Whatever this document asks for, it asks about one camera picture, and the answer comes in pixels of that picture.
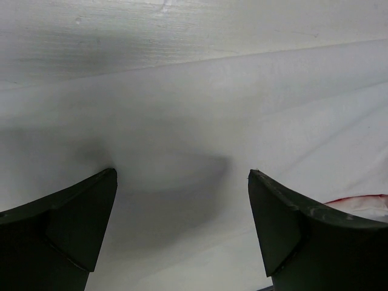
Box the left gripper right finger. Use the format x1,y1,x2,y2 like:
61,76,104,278
248,170,387,290

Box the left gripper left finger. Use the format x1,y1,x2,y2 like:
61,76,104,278
1,168,118,291

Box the white red-print t-shirt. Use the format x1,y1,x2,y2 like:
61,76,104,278
1,40,387,290

